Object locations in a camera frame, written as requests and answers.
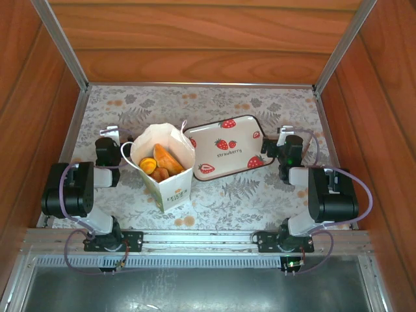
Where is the grey slotted cable duct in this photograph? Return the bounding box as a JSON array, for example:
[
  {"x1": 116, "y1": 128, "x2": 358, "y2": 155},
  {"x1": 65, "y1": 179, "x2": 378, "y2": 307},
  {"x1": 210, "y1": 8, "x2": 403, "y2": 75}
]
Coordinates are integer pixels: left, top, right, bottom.
[{"x1": 34, "y1": 255, "x2": 283, "y2": 269}]

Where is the strawberry print tray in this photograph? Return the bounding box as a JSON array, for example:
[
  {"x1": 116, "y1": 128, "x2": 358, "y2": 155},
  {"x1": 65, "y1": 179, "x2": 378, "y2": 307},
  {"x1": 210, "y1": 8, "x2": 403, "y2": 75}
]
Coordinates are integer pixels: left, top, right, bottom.
[{"x1": 181, "y1": 115, "x2": 276, "y2": 182}]

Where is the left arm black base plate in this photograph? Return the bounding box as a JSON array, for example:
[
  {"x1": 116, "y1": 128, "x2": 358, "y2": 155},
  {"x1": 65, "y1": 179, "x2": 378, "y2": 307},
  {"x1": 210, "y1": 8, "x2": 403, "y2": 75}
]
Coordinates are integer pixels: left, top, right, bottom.
[{"x1": 83, "y1": 229, "x2": 144, "y2": 253}]

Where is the aluminium frame bar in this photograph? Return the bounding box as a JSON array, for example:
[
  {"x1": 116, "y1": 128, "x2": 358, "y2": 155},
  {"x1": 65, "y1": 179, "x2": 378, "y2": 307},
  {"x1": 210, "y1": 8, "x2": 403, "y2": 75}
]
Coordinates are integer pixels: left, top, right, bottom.
[
  {"x1": 357, "y1": 255, "x2": 396, "y2": 312},
  {"x1": 0, "y1": 253, "x2": 38, "y2": 312}
]

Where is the aluminium frame post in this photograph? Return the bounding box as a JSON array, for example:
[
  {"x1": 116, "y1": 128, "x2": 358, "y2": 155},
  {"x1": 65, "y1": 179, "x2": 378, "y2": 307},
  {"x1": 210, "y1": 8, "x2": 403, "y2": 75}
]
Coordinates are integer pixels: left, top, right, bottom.
[
  {"x1": 31, "y1": 0, "x2": 90, "y2": 92},
  {"x1": 313, "y1": 0, "x2": 378, "y2": 95}
]

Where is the floral table mat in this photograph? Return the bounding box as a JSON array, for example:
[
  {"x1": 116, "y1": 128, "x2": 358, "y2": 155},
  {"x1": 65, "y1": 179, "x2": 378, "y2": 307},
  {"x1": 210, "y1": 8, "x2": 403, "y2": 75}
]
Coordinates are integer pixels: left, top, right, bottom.
[{"x1": 51, "y1": 84, "x2": 354, "y2": 230}]

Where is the thin aluminium edge strip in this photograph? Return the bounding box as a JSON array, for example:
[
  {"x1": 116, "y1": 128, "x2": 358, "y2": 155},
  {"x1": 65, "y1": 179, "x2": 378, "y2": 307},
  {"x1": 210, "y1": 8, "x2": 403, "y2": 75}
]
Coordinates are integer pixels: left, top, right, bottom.
[{"x1": 87, "y1": 82, "x2": 315, "y2": 89}]

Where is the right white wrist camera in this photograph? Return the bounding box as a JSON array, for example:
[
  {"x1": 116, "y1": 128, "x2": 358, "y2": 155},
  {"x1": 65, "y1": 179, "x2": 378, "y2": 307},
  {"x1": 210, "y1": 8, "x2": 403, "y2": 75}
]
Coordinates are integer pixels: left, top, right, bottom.
[{"x1": 277, "y1": 125, "x2": 296, "y2": 146}]

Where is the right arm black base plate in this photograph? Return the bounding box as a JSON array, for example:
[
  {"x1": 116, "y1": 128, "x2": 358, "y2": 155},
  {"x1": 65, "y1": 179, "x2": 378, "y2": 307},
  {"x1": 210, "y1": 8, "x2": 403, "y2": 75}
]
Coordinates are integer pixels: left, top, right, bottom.
[{"x1": 256, "y1": 231, "x2": 315, "y2": 254}]

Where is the shiny metal sheet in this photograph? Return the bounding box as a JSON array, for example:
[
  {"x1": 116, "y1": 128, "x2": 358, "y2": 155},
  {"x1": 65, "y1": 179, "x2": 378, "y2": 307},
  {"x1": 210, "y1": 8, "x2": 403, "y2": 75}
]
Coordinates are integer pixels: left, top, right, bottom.
[{"x1": 22, "y1": 266, "x2": 374, "y2": 312}]

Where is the small board with green light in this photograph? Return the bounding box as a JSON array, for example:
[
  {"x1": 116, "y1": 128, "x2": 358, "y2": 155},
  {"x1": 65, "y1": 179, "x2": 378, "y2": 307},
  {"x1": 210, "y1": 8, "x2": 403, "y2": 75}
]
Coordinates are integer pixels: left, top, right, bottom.
[{"x1": 281, "y1": 258, "x2": 306, "y2": 273}]

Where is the white paper bag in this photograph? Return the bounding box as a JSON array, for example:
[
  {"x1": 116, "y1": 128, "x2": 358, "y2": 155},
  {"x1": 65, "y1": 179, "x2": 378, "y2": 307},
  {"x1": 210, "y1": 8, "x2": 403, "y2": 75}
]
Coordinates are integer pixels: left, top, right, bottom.
[{"x1": 120, "y1": 119, "x2": 196, "y2": 214}]

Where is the wide aluminium mounting rail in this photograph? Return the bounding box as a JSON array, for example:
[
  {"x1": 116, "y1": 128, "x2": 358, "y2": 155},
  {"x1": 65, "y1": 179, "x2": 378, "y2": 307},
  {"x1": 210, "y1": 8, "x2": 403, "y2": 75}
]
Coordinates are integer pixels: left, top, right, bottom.
[{"x1": 21, "y1": 228, "x2": 374, "y2": 256}]

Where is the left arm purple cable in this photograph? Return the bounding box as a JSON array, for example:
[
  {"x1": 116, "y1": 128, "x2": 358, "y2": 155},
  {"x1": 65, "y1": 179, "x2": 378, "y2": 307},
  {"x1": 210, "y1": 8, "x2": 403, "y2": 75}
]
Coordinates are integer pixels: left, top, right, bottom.
[{"x1": 59, "y1": 127, "x2": 144, "y2": 276}]

